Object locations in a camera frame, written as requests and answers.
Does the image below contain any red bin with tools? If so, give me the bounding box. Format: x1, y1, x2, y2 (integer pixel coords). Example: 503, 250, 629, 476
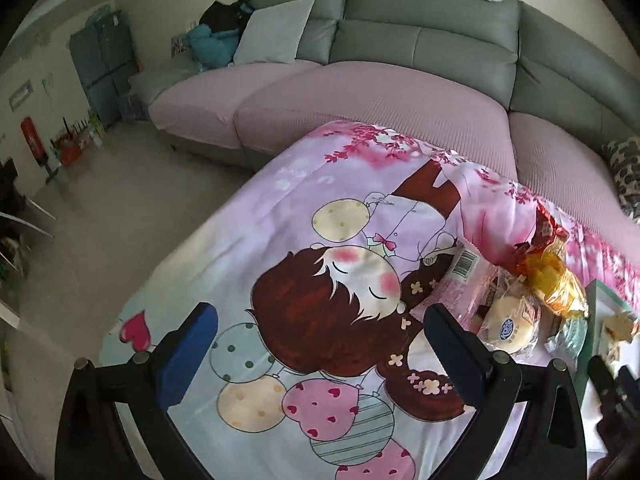
50, 117, 103, 166

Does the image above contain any wall sign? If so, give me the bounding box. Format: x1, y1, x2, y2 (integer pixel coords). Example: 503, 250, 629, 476
7, 80, 35, 110

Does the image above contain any printed cartoon blanket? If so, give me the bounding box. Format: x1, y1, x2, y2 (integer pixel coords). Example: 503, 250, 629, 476
100, 119, 640, 480

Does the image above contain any red fire extinguisher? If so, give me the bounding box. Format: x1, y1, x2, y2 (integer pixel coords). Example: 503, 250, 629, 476
21, 116, 45, 157

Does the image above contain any yellow snack packet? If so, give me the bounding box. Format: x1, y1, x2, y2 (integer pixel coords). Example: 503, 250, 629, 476
520, 252, 588, 317

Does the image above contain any black and white patterned pillow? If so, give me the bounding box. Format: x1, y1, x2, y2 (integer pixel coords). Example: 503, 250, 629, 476
601, 136, 640, 221

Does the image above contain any pink barcode snack packet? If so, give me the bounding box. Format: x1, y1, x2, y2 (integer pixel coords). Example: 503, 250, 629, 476
410, 237, 501, 333

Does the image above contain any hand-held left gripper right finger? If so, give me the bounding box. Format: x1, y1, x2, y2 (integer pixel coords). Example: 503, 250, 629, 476
422, 302, 587, 480

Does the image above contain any round white bun packet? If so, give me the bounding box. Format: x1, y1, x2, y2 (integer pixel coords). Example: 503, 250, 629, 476
475, 290, 543, 361

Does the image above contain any red snack packet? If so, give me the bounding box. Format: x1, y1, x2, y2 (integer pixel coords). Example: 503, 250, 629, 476
515, 205, 571, 266

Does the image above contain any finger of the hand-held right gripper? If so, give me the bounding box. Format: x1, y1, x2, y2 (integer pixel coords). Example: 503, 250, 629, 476
586, 354, 626, 413

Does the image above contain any grey and pink sofa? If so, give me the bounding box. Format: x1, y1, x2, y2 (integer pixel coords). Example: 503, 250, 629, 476
149, 59, 640, 281

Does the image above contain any blue grey cabinet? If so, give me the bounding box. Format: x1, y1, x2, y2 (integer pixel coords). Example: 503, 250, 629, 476
68, 10, 140, 128

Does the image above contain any black bag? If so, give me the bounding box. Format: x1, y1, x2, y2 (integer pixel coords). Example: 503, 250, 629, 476
199, 0, 256, 33

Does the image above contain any white and orange snack packet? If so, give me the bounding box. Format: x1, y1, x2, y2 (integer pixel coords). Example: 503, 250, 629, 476
600, 310, 640, 363

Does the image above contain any light green snack packet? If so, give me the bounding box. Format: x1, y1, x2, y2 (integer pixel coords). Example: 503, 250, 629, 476
544, 312, 590, 361

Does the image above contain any light grey pillow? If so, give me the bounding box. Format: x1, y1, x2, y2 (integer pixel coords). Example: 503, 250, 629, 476
232, 0, 317, 66

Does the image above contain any green rimmed white tray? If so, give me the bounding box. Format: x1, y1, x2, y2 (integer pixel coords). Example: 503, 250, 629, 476
572, 279, 640, 456

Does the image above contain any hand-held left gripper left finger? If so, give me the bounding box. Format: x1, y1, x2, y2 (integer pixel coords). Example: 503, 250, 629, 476
55, 302, 221, 480

